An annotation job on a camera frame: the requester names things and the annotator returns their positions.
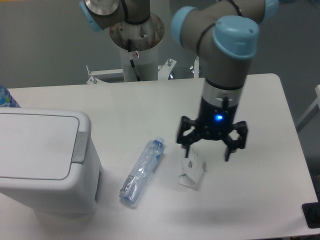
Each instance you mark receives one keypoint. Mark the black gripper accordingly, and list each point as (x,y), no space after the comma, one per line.
(213,123)

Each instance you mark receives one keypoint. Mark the white push-button trash can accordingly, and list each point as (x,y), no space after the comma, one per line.
(48,160)

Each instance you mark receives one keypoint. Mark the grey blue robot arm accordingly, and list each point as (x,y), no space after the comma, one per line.
(225,35)

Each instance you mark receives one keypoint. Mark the crumpled white paper carton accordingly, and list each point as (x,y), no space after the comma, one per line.
(192,169)

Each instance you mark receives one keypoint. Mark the crushed clear plastic bottle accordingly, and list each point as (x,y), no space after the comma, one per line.
(142,170)

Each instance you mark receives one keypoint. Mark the black clamp at table edge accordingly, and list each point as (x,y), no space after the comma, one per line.
(311,213)

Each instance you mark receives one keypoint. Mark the blue labelled bottle at edge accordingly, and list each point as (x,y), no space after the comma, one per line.
(6,99)

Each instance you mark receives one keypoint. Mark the white metal frame bracket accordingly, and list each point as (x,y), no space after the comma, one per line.
(165,72)

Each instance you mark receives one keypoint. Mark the white frame leg right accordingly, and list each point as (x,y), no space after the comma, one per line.
(310,112)

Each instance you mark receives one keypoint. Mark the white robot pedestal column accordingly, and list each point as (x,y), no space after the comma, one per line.
(138,46)

